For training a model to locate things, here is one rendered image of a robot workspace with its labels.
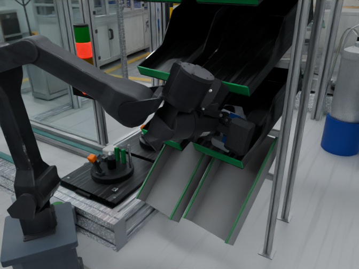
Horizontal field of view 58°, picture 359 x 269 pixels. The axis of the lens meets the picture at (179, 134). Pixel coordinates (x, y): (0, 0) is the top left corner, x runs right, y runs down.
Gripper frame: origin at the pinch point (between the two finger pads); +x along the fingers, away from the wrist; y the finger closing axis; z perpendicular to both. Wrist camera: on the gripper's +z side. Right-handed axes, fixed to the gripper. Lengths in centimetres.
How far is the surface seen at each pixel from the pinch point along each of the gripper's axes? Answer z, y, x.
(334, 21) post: 36, 29, 107
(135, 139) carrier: -29, 57, 27
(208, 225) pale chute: -28.3, 1.3, 7.8
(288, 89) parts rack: 8.7, -4.9, 12.5
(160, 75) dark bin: 4.7, 16.3, -4.7
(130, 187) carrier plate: -33.5, 31.0, 6.8
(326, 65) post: 16, 28, 113
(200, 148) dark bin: -8.8, 5.9, 2.5
